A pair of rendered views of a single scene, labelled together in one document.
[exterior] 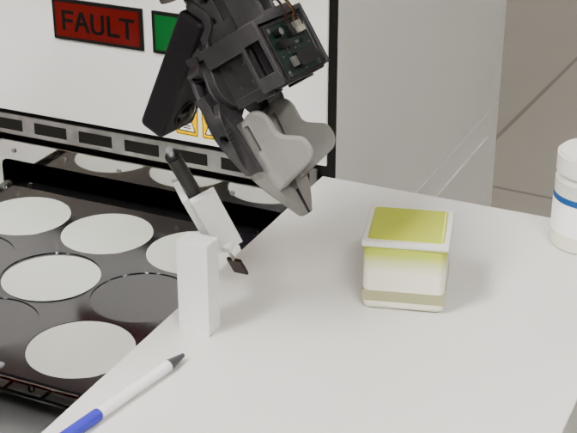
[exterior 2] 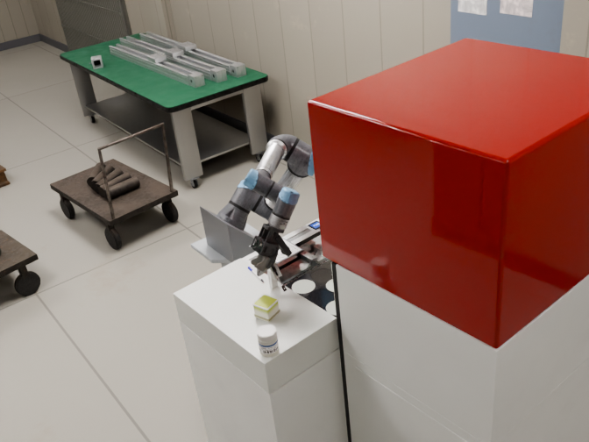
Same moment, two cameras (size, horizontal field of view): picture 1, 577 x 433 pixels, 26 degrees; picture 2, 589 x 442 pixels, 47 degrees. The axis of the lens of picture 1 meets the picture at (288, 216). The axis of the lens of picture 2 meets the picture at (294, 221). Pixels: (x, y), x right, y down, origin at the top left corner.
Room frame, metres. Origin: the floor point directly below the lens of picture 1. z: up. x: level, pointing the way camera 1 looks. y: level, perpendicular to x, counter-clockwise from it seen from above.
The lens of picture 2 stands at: (2.10, -1.86, 2.56)
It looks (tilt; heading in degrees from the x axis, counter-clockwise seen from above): 30 degrees down; 118
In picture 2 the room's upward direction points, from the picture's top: 7 degrees counter-clockwise
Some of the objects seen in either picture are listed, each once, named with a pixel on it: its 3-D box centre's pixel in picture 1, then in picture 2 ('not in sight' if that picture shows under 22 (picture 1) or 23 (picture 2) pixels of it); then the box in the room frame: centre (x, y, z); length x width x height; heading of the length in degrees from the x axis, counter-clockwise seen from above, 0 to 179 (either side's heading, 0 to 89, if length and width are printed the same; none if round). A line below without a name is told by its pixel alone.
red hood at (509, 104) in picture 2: not in sight; (478, 171); (1.70, 0.19, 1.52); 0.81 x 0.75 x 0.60; 65
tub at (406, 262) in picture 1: (407, 258); (266, 308); (0.98, -0.10, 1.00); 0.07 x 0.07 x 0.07; 80
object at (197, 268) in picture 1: (207, 250); (274, 274); (0.93, 0.07, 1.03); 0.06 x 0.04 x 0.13; 155
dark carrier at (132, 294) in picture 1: (51, 277); (339, 285); (1.13, 0.24, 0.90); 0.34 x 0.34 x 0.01; 65
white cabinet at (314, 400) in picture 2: not in sight; (318, 370); (1.00, 0.22, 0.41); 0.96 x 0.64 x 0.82; 65
